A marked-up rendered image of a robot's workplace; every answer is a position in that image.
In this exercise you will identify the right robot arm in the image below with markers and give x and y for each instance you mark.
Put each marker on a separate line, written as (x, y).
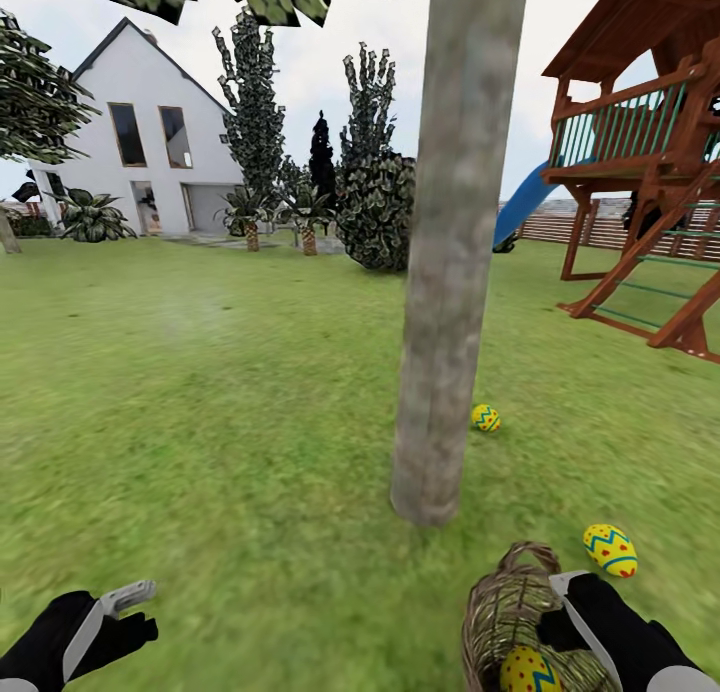
(641, 656)

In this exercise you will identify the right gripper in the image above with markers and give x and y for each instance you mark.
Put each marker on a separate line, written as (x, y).
(557, 630)

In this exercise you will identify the wicker basket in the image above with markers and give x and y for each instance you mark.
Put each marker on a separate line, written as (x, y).
(481, 617)

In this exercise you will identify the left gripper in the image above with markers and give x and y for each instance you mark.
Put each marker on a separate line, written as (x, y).
(125, 637)

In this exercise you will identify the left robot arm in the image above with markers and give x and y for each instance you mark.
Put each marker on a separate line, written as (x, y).
(77, 634)

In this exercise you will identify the easter egg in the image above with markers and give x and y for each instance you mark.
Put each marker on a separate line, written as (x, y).
(528, 669)
(611, 549)
(486, 418)

